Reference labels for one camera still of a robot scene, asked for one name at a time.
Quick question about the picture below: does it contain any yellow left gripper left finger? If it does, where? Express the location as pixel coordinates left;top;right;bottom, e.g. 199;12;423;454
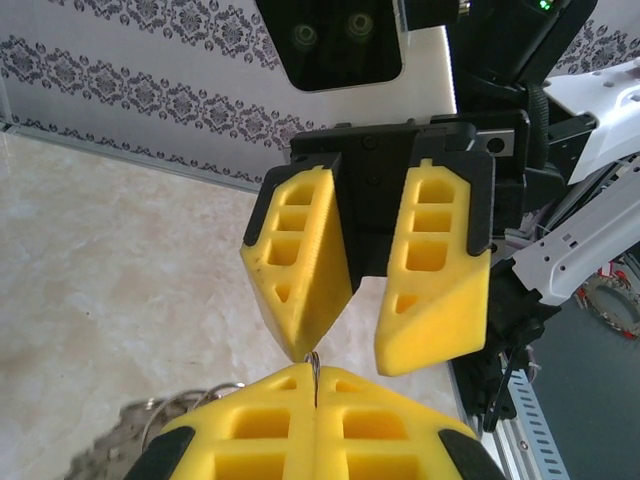
124;362;318;480

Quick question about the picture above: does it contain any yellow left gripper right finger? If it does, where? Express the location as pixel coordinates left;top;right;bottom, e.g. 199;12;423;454
313;365;507;480

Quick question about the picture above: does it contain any red white round object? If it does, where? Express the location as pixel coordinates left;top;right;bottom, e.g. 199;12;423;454
574;252;640;344

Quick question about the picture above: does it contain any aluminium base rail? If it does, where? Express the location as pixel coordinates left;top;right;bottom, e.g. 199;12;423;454
452;362;524;480

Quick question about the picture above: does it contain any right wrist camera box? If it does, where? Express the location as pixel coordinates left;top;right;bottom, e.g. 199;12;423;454
254;0;457;121

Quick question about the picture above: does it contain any slotted grey cable duct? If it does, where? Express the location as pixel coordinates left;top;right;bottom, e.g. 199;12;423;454
499;369;571;480

